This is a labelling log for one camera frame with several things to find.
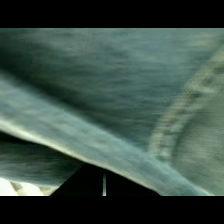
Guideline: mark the black jeans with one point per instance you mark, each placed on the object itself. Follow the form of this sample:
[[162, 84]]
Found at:
[[113, 90]]

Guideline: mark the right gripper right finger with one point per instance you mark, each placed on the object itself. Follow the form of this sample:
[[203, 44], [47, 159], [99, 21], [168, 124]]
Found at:
[[125, 186]]

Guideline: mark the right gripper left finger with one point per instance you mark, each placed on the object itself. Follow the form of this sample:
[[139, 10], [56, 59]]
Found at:
[[85, 183]]

